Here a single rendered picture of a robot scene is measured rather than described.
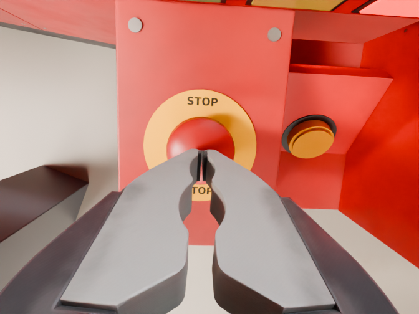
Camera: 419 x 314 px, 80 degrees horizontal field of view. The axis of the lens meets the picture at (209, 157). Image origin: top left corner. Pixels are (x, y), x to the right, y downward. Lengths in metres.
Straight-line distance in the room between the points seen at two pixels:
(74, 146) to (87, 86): 0.22
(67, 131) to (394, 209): 0.99
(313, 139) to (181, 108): 0.12
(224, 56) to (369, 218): 0.18
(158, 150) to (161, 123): 0.02
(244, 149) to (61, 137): 0.95
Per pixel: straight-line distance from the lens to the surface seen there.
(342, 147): 0.27
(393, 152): 0.23
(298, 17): 0.41
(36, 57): 1.11
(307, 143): 0.23
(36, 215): 0.81
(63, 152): 1.08
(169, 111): 0.16
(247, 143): 0.16
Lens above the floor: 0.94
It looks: 79 degrees down
